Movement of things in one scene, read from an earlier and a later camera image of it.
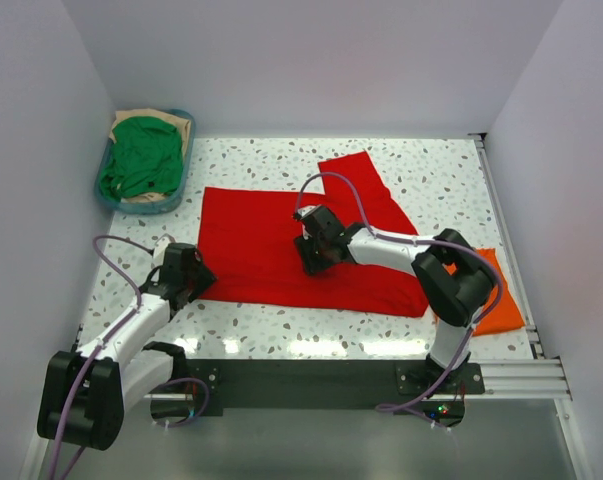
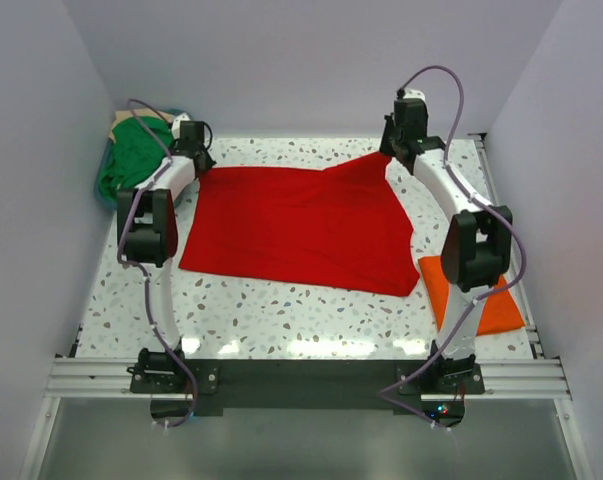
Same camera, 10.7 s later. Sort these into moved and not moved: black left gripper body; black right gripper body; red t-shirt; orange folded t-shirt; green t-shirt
Moved: red t-shirt; black left gripper body; black right gripper body
Not moved: green t-shirt; orange folded t-shirt
